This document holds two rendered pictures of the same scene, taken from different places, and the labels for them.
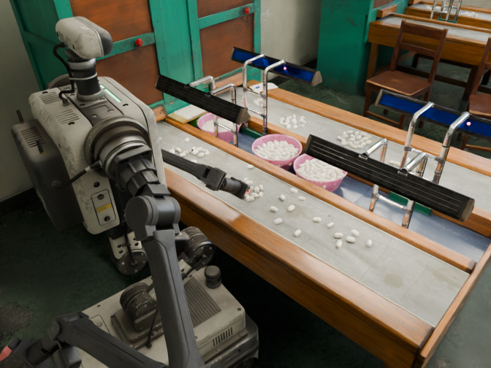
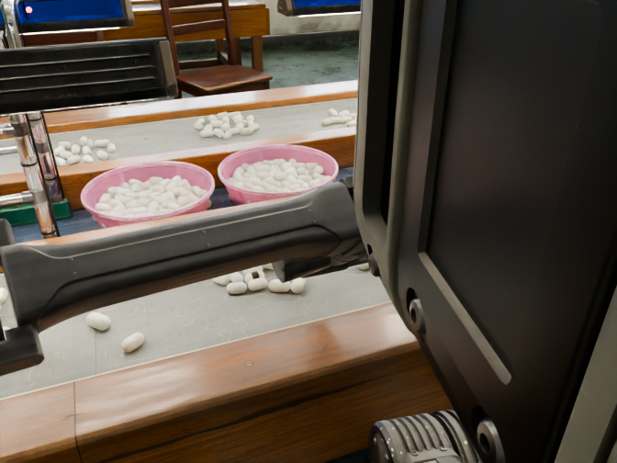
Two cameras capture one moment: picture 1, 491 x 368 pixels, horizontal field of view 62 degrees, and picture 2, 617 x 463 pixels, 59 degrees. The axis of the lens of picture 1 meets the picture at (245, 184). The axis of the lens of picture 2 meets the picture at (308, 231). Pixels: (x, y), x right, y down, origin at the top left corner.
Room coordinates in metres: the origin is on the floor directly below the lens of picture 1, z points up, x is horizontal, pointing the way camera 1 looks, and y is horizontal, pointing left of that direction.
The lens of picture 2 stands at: (1.16, 0.62, 1.26)
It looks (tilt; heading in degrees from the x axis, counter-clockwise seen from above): 30 degrees down; 295
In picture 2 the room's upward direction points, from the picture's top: straight up
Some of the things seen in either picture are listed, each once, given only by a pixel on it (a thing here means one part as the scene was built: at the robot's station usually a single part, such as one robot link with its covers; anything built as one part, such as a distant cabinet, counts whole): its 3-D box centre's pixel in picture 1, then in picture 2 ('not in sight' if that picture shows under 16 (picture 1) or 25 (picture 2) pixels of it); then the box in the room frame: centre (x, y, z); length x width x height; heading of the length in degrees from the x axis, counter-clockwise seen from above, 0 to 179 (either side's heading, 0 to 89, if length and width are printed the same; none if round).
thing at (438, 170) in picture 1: (428, 158); not in sight; (1.53, -0.82, 0.90); 0.20 x 0.19 x 0.45; 46
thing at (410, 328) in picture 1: (226, 225); (324, 385); (1.37, 0.09, 0.67); 1.81 x 0.12 x 0.19; 46
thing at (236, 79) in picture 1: (227, 82); not in sight; (2.62, 0.10, 0.83); 0.30 x 0.06 x 0.07; 136
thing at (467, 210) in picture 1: (380, 171); not in sight; (1.19, -0.48, 1.08); 0.62 x 0.08 x 0.07; 46
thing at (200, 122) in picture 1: (220, 128); not in sight; (2.19, 0.14, 0.72); 0.27 x 0.27 x 0.10
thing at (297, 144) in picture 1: (276, 154); (152, 207); (1.88, -0.17, 0.72); 0.27 x 0.27 x 0.10
